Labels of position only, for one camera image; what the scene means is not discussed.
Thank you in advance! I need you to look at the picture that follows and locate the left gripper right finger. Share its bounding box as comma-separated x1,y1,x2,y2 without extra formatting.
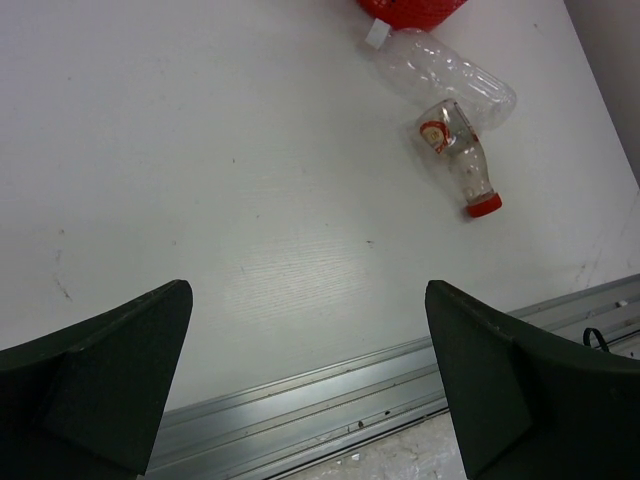
425,280,639,479

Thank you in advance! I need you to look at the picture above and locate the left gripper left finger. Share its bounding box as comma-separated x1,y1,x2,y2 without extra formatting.
1,280,193,479

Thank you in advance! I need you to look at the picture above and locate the red cap clear bottle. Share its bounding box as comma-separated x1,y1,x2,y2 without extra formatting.
417,99,503,219

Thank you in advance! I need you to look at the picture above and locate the clear bottle white cap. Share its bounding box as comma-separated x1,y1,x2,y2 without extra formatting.
365,19,517,132

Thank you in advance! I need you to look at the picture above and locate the red mesh plastic bin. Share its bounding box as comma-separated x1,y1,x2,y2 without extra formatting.
357,0,466,31

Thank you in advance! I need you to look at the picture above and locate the aluminium front rail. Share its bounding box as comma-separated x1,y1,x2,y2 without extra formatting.
147,276,639,479

